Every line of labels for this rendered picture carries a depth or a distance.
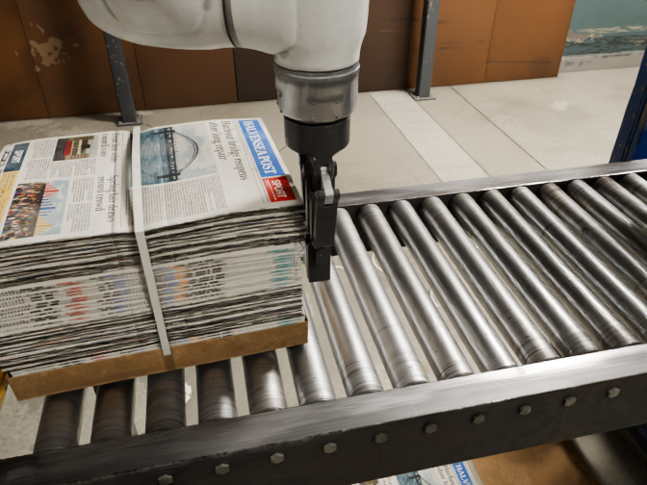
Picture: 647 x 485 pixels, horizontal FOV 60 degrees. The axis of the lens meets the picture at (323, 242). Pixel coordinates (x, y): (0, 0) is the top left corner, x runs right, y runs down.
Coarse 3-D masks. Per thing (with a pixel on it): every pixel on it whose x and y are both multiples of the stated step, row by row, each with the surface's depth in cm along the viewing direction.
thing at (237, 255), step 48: (192, 144) 79; (240, 144) 79; (192, 192) 68; (240, 192) 68; (288, 192) 68; (192, 240) 65; (240, 240) 67; (288, 240) 69; (192, 288) 68; (240, 288) 70; (288, 288) 72; (192, 336) 72
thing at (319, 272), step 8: (312, 248) 72; (328, 248) 73; (312, 256) 73; (328, 256) 74; (312, 264) 74; (328, 264) 74; (312, 272) 75; (320, 272) 75; (328, 272) 75; (312, 280) 75; (320, 280) 76
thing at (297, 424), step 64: (448, 384) 74; (512, 384) 74; (576, 384) 74; (640, 384) 76; (64, 448) 66; (128, 448) 66; (192, 448) 66; (256, 448) 66; (320, 448) 69; (384, 448) 72; (448, 448) 75; (512, 448) 78
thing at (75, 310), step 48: (48, 144) 79; (96, 144) 79; (0, 192) 68; (48, 192) 68; (96, 192) 68; (0, 240) 60; (48, 240) 60; (96, 240) 62; (0, 288) 62; (48, 288) 63; (96, 288) 65; (0, 336) 64; (48, 336) 66; (96, 336) 68
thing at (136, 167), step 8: (136, 128) 83; (136, 136) 80; (136, 144) 77; (136, 152) 75; (136, 160) 72; (136, 168) 71; (136, 176) 69; (136, 184) 68; (136, 192) 66; (136, 200) 65; (136, 208) 64; (136, 216) 63; (136, 224) 62
